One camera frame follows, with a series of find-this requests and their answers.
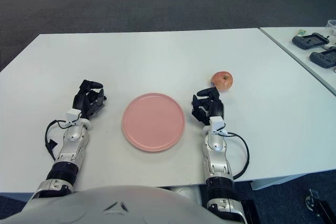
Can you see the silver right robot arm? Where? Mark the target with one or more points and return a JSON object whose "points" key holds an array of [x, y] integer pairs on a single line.
{"points": [[215, 144]]}

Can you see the black caster wheel stand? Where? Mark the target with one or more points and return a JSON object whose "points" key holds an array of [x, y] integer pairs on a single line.
{"points": [[319, 205]]}

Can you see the black stand plate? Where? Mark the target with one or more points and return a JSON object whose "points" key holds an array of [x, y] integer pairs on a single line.
{"points": [[250, 212]]}

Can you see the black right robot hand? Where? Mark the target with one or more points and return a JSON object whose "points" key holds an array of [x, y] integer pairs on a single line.
{"points": [[216, 106]]}

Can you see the silver robot torso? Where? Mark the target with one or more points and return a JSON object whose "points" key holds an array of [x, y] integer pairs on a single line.
{"points": [[105, 208]]}

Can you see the green packet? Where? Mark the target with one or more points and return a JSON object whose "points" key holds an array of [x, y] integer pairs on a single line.
{"points": [[302, 32]]}

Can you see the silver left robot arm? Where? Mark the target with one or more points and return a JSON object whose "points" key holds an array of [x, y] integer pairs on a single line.
{"points": [[71, 136]]}

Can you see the clear plastic container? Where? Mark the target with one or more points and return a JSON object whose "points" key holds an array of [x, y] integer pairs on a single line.
{"points": [[332, 27]]}

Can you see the grey handheld controller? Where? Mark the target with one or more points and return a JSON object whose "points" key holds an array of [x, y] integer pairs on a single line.
{"points": [[309, 41], [324, 58]]}

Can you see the red yellow apple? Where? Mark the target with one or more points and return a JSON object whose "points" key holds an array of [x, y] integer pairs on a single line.
{"points": [[223, 80]]}

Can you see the pink round plate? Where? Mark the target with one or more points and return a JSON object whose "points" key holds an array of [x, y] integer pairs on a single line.
{"points": [[153, 121]]}

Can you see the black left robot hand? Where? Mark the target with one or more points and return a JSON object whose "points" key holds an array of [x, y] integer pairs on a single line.
{"points": [[80, 100]]}

